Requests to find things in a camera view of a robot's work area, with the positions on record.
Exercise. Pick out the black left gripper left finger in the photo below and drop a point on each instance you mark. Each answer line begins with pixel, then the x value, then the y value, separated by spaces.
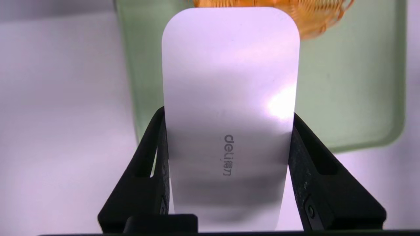
pixel 141 193

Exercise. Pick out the light green plastic tray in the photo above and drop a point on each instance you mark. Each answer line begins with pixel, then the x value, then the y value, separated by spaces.
pixel 344 82

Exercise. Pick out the small yellow scalloped basket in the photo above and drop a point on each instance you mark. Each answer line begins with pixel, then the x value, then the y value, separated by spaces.
pixel 315 16

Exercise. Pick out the white pencil case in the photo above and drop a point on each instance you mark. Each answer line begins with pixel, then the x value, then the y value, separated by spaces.
pixel 229 98

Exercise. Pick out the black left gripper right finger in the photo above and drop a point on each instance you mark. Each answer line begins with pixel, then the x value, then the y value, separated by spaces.
pixel 328 190

